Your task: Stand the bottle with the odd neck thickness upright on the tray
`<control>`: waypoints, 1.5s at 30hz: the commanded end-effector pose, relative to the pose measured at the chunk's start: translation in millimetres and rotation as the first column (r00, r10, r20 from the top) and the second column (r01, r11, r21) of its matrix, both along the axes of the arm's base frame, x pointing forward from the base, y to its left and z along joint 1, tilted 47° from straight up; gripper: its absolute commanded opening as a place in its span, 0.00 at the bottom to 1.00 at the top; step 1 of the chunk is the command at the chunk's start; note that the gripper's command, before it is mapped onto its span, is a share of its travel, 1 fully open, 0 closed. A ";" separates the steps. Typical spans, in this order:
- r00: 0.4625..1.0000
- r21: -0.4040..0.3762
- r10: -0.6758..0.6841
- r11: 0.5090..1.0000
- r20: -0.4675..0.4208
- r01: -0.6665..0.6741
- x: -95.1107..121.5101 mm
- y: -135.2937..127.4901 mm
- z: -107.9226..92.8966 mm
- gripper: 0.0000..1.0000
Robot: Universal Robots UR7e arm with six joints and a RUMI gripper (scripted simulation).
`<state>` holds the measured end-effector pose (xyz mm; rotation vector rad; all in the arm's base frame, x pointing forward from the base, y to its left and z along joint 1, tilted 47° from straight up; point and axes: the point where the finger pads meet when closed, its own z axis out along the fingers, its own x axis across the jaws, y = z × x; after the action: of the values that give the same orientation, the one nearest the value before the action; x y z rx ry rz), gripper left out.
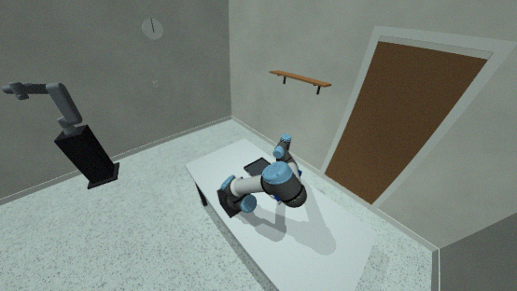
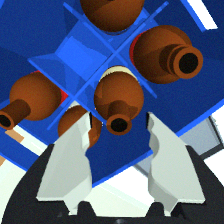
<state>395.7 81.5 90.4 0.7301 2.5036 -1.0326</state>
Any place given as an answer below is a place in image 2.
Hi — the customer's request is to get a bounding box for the blue crate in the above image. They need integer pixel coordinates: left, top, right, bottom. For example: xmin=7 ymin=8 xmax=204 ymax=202
xmin=0 ymin=0 xmax=224 ymax=188

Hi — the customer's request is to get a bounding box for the brown bottle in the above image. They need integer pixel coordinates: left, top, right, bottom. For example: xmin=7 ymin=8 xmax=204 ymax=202
xmin=80 ymin=0 xmax=145 ymax=36
xmin=57 ymin=100 xmax=103 ymax=149
xmin=0 ymin=70 xmax=69 ymax=130
xmin=93 ymin=65 xmax=144 ymax=135
xmin=129 ymin=25 xmax=203 ymax=84

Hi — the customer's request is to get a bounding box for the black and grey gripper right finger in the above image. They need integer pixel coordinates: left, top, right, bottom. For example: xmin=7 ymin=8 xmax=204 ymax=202
xmin=146 ymin=112 xmax=224 ymax=224

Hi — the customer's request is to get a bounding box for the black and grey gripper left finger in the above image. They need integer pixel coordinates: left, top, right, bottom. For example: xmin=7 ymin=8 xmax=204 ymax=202
xmin=1 ymin=111 xmax=92 ymax=224

